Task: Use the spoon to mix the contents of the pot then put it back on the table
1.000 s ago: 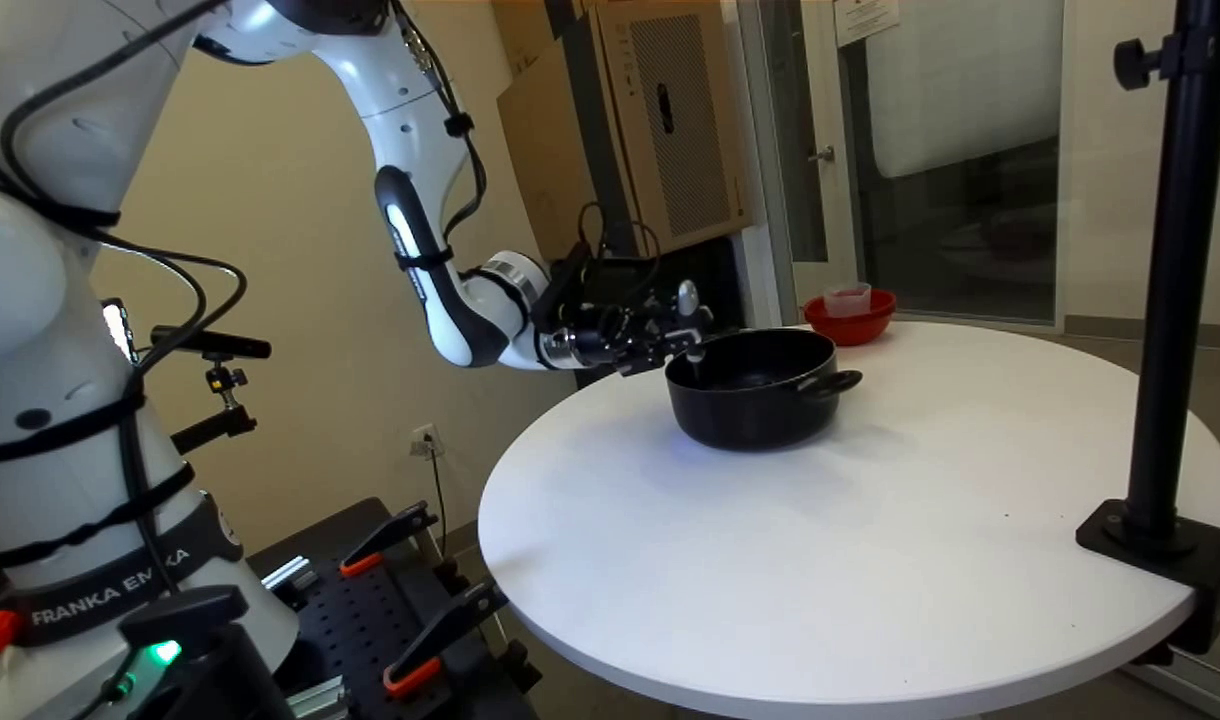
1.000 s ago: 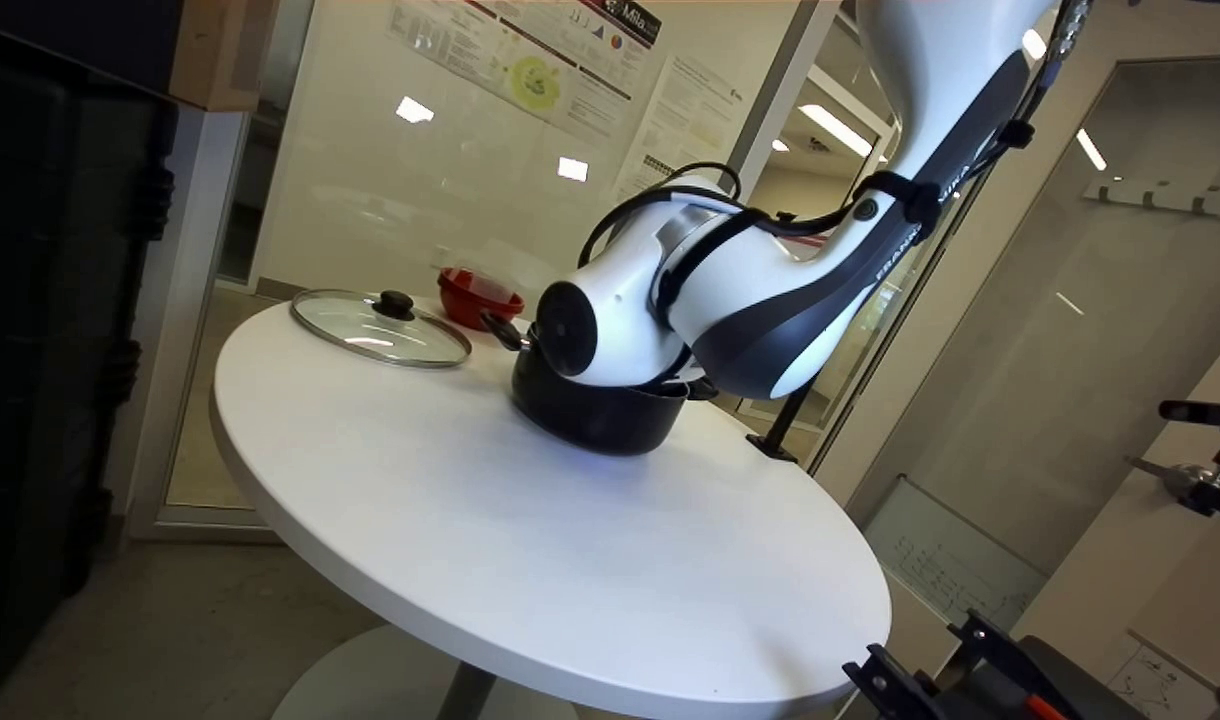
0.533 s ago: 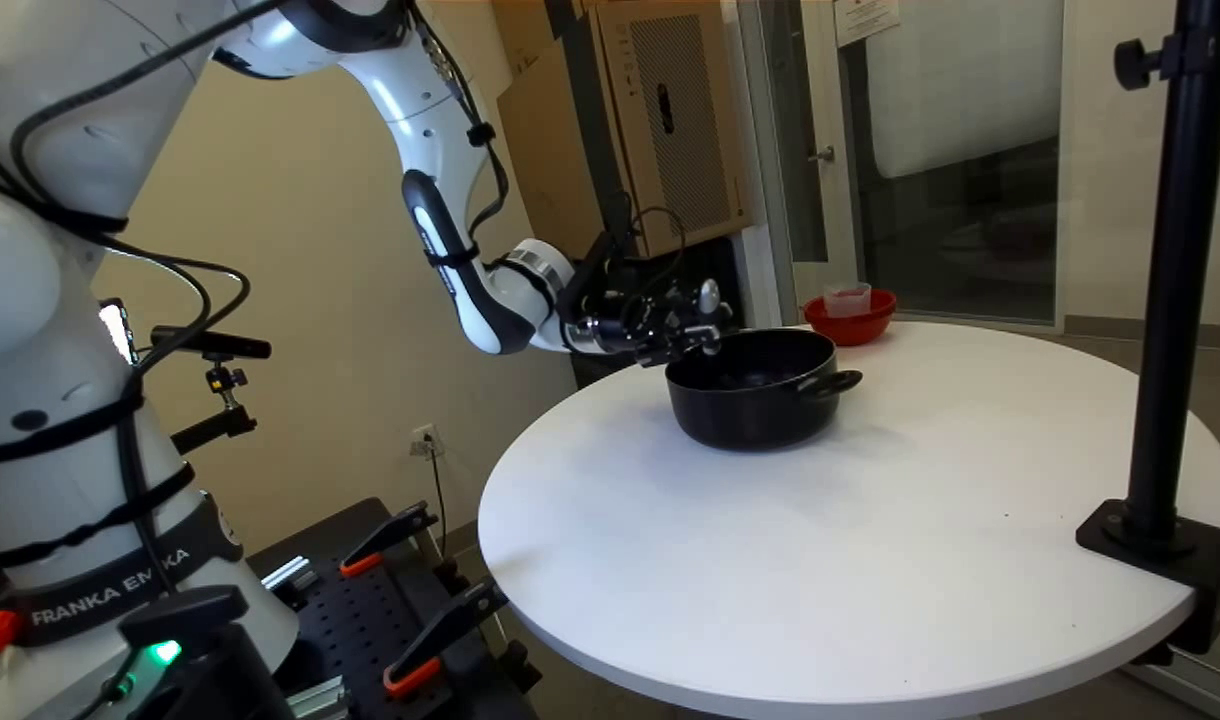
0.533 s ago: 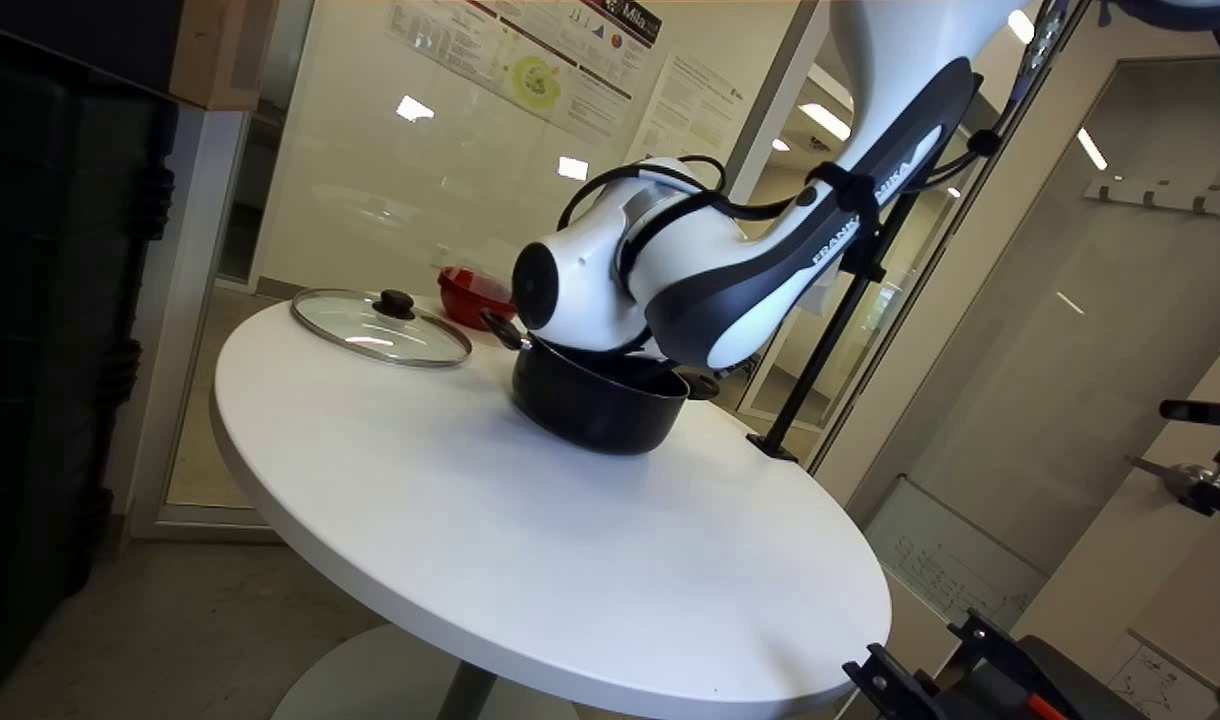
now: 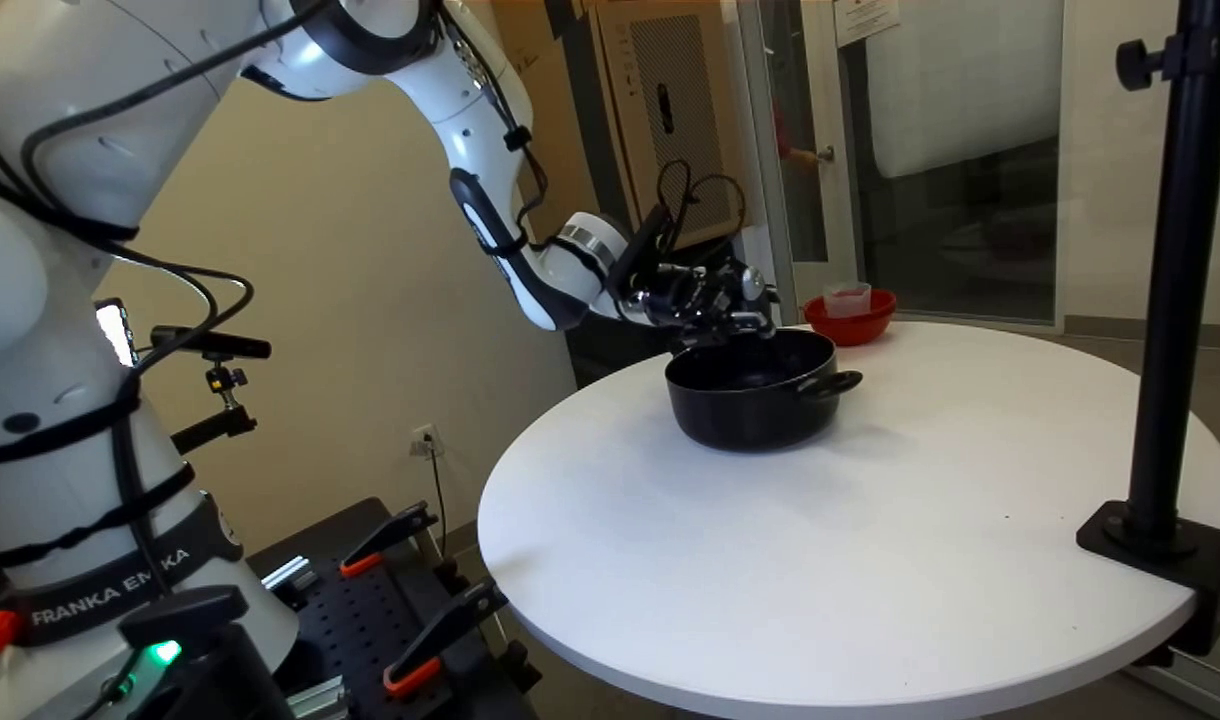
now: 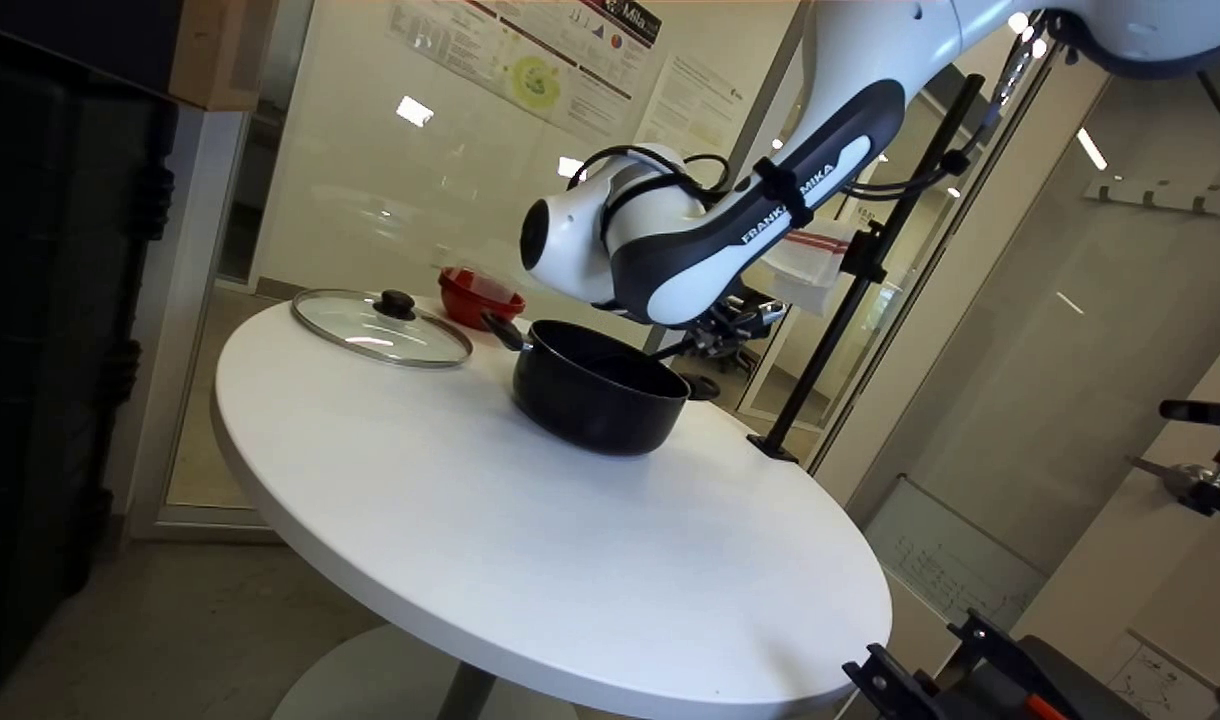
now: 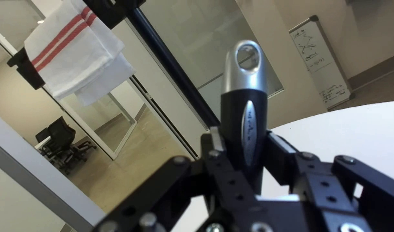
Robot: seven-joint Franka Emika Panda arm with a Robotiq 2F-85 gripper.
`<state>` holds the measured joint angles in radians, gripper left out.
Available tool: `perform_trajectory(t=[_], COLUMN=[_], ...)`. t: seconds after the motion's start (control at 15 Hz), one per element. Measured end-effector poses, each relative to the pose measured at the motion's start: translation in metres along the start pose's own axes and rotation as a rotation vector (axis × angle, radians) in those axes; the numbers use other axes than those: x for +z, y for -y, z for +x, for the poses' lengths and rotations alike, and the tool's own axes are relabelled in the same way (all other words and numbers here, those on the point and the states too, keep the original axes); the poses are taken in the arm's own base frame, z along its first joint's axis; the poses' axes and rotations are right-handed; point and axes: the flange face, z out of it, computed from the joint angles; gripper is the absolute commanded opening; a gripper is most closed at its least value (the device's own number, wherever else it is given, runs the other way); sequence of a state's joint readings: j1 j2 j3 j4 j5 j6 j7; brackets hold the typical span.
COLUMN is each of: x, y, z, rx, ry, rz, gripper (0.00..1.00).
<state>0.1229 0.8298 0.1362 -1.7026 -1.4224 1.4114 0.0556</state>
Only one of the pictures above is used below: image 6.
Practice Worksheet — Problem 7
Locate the black cooking pot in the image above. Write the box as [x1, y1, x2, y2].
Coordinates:
[481, 313, 723, 462]

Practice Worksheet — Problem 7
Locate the glass pot lid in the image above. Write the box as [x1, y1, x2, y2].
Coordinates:
[288, 288, 475, 373]

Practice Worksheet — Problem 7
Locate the red bowl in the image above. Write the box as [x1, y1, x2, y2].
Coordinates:
[437, 266, 528, 334]

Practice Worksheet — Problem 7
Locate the white box with red stripe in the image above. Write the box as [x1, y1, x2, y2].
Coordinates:
[763, 225, 867, 320]

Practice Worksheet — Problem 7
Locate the white round table base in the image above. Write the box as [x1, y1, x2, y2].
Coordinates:
[267, 625, 578, 720]

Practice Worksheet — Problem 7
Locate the brown cardboard box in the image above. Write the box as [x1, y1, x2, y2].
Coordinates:
[165, 0, 282, 116]

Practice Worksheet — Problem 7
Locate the black cabinet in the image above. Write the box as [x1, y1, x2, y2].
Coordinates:
[0, 0, 183, 713]

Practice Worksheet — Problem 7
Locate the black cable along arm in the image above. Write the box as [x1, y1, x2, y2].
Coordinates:
[563, 63, 1220, 230]

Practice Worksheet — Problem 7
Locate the wall poster with yellow circle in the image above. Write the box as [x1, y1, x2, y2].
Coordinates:
[386, 0, 663, 135]

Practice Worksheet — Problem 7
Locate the coat hook rail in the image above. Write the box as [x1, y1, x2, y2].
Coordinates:
[1083, 182, 1220, 225]

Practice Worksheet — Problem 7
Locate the black camera on mount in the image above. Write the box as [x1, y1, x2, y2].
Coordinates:
[1137, 396, 1220, 528]

